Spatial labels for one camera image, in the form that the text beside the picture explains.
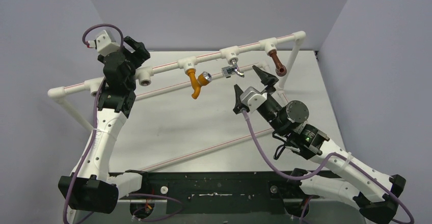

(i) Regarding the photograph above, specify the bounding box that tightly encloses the white pipe frame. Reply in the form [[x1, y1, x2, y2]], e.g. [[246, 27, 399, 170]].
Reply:
[[47, 31, 307, 187]]

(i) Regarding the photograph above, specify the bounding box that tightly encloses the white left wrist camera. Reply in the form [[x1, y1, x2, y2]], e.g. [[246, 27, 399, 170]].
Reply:
[[87, 30, 120, 57]]

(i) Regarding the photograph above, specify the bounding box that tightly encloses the chrome faucet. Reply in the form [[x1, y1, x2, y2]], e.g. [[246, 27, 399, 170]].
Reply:
[[222, 58, 245, 78]]

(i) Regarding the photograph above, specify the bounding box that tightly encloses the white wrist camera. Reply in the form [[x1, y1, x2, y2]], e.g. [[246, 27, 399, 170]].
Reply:
[[87, 30, 120, 57], [240, 87, 268, 113]]

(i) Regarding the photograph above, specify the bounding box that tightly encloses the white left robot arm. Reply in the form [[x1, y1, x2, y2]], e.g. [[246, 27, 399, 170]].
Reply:
[[58, 36, 150, 223]]

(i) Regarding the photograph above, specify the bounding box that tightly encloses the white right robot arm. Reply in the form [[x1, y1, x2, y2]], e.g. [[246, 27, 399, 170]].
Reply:
[[233, 66, 406, 223]]

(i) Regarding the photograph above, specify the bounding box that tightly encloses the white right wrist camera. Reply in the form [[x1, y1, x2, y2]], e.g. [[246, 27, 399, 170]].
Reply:
[[240, 87, 268, 113]]

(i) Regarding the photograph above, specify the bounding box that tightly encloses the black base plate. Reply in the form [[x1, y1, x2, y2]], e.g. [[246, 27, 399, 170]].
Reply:
[[137, 172, 308, 214]]

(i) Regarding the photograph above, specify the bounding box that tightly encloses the orange faucet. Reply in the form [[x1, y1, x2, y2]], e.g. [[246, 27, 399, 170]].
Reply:
[[185, 69, 212, 99]]

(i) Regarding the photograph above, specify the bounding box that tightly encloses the brown faucet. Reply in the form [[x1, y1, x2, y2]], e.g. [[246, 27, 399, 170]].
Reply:
[[267, 49, 287, 77]]

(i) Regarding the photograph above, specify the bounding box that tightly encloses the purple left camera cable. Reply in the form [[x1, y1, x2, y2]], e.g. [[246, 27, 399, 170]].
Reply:
[[63, 23, 184, 224]]

